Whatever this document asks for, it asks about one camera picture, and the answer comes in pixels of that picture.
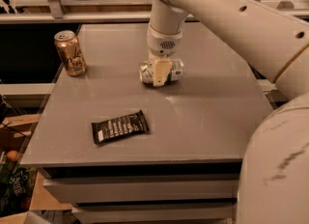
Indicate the grey drawer cabinet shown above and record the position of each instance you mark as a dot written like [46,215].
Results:
[186,168]

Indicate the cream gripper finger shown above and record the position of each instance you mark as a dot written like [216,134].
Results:
[161,69]

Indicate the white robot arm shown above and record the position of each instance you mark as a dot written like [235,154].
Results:
[274,177]

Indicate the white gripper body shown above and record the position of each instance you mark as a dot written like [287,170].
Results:
[163,44]

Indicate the white green 7up can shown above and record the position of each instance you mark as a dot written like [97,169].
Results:
[175,74]

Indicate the gold soda can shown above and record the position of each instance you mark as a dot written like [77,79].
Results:
[68,47]

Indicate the black snack bar wrapper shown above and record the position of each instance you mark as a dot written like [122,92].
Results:
[119,128]

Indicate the metal shelf rail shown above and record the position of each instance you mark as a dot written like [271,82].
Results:
[35,11]

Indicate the cardboard box with items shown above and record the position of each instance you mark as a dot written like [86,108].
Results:
[22,196]

